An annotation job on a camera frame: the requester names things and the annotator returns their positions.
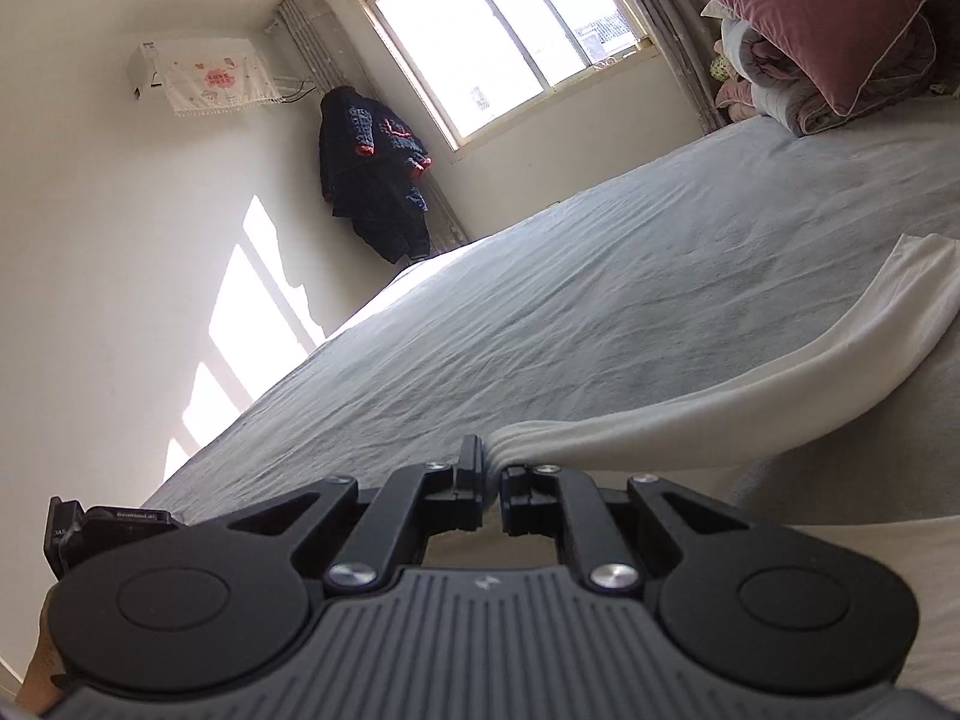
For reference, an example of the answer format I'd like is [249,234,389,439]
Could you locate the window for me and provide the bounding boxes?
[356,0,661,158]

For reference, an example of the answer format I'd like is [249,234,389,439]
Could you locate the dark hanging jacket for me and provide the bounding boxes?
[319,86,434,265]

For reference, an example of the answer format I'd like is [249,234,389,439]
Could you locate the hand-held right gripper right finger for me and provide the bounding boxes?
[499,465,743,597]

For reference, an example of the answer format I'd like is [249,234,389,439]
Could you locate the pink pillow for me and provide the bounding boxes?
[677,0,960,115]

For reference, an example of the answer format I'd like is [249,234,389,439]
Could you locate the small pink cushion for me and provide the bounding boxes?
[716,79,758,122]

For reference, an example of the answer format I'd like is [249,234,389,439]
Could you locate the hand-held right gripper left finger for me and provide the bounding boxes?
[225,435,485,593]

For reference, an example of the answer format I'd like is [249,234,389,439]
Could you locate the grey folded quilt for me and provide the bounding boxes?
[712,7,938,137]

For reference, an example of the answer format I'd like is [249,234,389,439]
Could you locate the covered air conditioner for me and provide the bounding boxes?
[126,36,290,119]

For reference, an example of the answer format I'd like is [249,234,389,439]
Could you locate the person's left hand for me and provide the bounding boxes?
[19,585,72,720]

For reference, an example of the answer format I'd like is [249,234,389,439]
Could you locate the white pants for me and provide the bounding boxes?
[427,234,960,720]

